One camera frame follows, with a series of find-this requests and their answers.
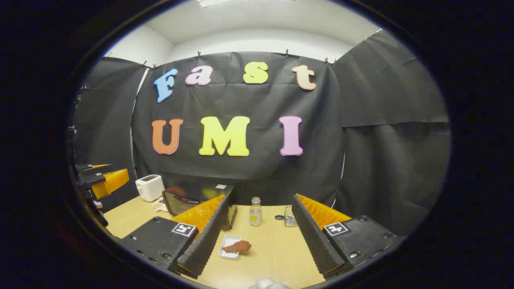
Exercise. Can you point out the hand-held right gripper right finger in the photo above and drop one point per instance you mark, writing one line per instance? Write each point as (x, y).
(311, 237)

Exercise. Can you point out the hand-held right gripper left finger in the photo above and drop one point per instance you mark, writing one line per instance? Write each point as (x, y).
(209, 237)

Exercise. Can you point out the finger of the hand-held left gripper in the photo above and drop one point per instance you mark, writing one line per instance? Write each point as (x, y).
(90, 168)
(96, 179)

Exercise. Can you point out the brown meat slice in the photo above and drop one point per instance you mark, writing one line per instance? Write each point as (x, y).
(239, 246)

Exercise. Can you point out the black electric oven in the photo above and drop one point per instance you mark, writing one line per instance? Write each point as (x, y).
(188, 200)

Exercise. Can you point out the white plastic tray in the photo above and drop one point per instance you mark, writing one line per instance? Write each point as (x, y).
(229, 256)

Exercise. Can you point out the clear bottle yellow label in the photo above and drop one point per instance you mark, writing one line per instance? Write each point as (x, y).
(255, 214)

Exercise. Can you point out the white toaster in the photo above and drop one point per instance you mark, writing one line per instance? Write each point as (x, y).
(149, 188)

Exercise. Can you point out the small white patterned dish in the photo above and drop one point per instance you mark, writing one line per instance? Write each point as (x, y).
(160, 205)

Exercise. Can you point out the ceiling light panel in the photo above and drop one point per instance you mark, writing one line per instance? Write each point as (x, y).
(213, 3)

